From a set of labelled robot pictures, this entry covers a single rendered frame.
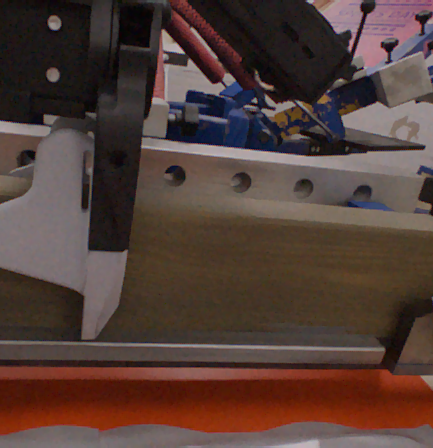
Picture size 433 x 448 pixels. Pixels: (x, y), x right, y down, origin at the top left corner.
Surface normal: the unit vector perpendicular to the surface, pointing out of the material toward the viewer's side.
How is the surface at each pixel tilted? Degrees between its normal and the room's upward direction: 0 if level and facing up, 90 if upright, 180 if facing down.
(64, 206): 82
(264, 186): 90
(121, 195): 102
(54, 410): 0
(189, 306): 90
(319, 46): 92
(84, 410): 0
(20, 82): 90
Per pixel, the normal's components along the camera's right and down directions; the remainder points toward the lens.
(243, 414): 0.14, -0.91
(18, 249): 0.18, 0.27
